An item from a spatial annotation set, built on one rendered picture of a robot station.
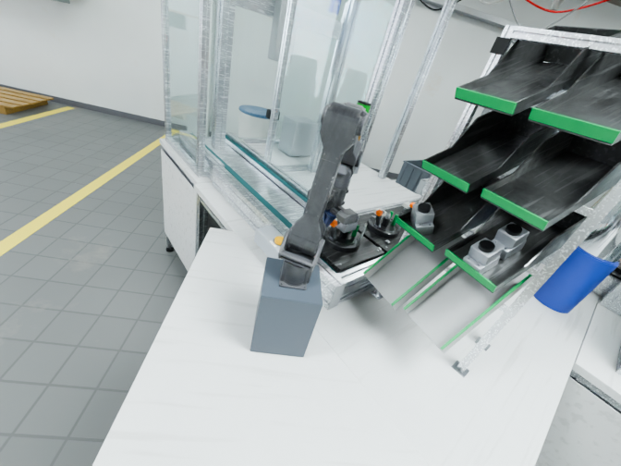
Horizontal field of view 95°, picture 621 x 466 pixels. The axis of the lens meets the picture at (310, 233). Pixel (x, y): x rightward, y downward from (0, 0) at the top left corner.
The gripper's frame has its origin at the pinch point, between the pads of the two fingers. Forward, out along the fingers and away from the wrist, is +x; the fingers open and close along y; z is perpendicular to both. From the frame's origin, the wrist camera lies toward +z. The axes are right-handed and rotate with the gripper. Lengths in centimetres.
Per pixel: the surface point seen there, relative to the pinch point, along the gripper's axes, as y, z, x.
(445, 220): 28.7, -12.7, -14.4
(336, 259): 7.5, -1.8, 11.9
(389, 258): 21.4, -7.7, 2.7
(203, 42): -81, 9, -36
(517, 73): 24, -21, -50
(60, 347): -76, 80, 108
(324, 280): 12.0, 6.8, 14.2
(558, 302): 62, -84, 19
